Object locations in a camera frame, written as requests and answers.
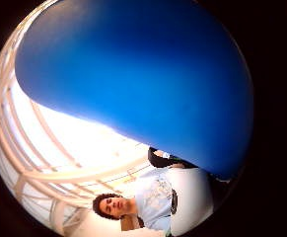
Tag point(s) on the the person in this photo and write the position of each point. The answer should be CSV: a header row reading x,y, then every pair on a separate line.
x,y
153,200

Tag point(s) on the large blue ball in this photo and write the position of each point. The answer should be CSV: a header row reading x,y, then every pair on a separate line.
x,y
139,69

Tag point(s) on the white roof frame beams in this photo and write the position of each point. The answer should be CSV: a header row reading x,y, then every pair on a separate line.
x,y
67,176

